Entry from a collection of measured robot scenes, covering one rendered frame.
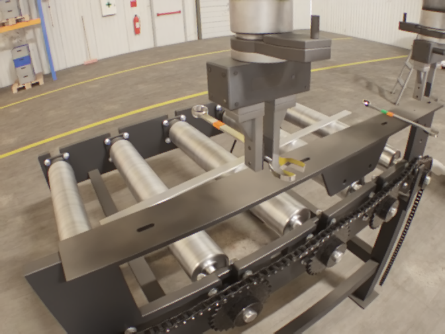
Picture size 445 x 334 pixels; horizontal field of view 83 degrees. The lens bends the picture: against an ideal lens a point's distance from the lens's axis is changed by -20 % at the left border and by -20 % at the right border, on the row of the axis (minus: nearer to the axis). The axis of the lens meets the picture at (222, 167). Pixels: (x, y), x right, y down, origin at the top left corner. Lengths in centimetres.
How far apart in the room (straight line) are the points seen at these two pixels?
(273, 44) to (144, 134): 122
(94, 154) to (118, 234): 100
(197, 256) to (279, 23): 58
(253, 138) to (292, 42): 15
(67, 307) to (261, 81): 47
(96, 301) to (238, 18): 50
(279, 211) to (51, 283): 64
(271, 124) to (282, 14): 15
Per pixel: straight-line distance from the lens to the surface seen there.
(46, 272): 50
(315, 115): 153
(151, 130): 149
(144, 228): 49
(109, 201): 123
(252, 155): 41
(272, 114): 40
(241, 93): 34
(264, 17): 34
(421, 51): 79
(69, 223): 97
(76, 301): 56
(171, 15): 1016
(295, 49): 30
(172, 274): 192
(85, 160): 145
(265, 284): 72
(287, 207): 90
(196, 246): 79
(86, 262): 46
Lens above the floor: 148
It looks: 32 degrees down
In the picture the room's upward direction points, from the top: 3 degrees counter-clockwise
